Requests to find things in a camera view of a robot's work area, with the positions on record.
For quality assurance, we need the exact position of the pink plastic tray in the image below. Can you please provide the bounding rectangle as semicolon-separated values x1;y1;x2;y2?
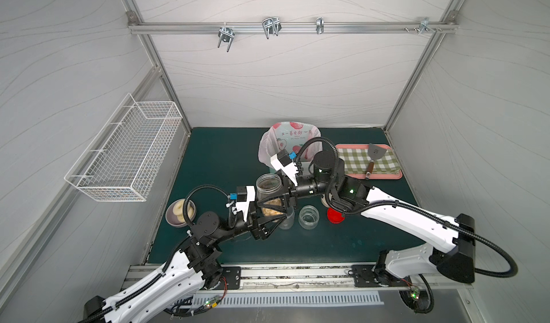
336;144;402;180

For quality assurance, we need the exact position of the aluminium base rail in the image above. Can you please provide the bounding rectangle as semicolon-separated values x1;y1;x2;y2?
124;260;474;291

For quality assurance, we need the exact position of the steel spatula wooden handle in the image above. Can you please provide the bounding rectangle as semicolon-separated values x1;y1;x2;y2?
365;144;387;180

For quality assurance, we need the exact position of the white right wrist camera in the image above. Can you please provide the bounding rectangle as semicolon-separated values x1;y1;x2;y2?
270;149;299;186

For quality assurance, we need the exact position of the glass peanut jar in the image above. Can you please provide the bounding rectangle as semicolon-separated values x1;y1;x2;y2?
299;205;319;230

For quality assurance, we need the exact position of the green white checkered cloth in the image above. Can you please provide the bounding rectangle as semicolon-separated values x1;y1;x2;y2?
337;145;401;175

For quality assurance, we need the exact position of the red jar lid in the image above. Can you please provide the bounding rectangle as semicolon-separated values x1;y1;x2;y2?
327;208;345;224

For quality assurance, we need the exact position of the white wire basket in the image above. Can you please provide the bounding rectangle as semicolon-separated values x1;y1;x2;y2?
64;93;182;203

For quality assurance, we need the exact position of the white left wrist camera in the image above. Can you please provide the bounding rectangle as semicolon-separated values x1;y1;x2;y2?
229;185;256;222

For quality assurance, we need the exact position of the metal hook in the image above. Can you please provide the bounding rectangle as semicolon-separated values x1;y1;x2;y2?
262;16;282;39
217;26;235;52
316;17;325;35
403;17;443;35

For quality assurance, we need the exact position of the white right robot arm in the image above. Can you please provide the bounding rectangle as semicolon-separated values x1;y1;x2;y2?
256;137;518;284

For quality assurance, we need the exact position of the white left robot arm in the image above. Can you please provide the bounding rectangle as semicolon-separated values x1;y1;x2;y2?
83;186;295;322

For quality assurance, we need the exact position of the aluminium crossbar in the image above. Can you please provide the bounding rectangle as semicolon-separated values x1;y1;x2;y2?
129;21;459;35

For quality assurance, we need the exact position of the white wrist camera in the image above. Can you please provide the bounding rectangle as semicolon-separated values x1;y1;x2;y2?
229;185;256;222
270;149;299;186

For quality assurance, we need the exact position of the grey bowl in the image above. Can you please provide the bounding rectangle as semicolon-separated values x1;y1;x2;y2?
165;199;196;228

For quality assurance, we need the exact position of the white slotted cable duct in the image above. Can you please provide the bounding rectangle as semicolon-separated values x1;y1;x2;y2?
218;291;384;308

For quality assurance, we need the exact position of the pink white plastic bin bag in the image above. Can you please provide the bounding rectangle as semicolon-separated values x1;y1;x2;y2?
258;122;322;170

